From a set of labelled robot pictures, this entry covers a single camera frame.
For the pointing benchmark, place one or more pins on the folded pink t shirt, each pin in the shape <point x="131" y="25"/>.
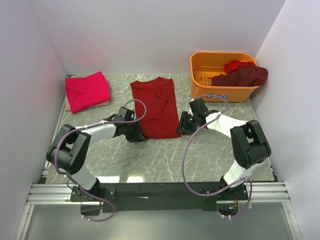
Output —
<point x="85" y="92"/>

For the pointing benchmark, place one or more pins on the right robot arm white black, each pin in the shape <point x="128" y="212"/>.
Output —
<point x="249" y="144"/>

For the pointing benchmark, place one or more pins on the bright red cloth in basket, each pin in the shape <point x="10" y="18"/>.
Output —
<point x="233" y="65"/>

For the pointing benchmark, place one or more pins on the aluminium rail frame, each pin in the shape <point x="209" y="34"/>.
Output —
<point x="60" y="194"/>

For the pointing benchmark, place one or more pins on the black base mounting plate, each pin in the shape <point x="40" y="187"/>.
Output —
<point x="163" y="196"/>

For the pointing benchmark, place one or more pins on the orange plastic basket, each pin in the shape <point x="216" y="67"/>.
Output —
<point x="204" y="65"/>

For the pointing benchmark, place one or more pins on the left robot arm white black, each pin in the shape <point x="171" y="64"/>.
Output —
<point x="69" y="149"/>

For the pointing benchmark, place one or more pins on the dark maroon t shirt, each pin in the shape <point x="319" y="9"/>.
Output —
<point x="244" y="76"/>

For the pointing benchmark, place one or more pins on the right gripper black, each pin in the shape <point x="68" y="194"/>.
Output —
<point x="183" y="123"/>

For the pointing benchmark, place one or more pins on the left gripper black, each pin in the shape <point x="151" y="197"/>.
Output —
<point x="137" y="135"/>

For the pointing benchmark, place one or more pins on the red t shirt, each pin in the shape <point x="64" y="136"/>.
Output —
<point x="157" y="106"/>

